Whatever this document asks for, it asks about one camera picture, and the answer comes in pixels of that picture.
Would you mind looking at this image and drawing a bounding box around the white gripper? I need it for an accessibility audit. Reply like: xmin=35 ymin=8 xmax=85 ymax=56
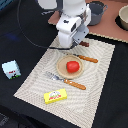
xmin=56 ymin=5 xmax=91 ymax=49

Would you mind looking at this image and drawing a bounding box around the brown sausage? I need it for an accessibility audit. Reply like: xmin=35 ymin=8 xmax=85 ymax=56
xmin=80 ymin=41 xmax=89 ymax=47

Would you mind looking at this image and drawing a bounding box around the grey two-handled pot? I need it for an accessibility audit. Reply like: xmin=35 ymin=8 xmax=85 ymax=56
xmin=89 ymin=1 xmax=108 ymax=26

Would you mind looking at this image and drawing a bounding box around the red tomato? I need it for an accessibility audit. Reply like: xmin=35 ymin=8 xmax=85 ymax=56
xmin=66 ymin=61 xmax=80 ymax=73

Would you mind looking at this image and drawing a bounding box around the white milk carton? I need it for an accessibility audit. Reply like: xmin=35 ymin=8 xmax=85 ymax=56
xmin=2 ymin=60 xmax=21 ymax=79

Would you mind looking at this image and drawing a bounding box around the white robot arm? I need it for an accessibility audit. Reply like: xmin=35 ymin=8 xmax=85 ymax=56
xmin=37 ymin=0 xmax=91 ymax=50

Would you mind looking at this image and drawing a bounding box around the beige round plate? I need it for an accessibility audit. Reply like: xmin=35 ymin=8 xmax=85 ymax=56
xmin=56 ymin=55 xmax=84 ymax=79

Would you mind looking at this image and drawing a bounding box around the beige bowl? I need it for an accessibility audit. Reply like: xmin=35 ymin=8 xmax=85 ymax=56
xmin=119 ymin=5 xmax=128 ymax=30

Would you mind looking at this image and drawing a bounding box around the yellow butter box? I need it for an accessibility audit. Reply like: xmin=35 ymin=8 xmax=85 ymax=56
xmin=44 ymin=89 xmax=67 ymax=104

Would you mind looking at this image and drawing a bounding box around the white woven placemat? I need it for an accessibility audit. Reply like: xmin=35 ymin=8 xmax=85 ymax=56
xmin=14 ymin=38 xmax=115 ymax=128

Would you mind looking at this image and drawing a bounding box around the knife with wooden handle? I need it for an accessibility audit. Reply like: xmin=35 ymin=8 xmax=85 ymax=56
xmin=63 ymin=52 xmax=98 ymax=63

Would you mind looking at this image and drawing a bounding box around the fork with wooden handle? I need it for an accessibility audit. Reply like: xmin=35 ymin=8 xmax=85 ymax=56
xmin=45 ymin=72 xmax=86 ymax=90

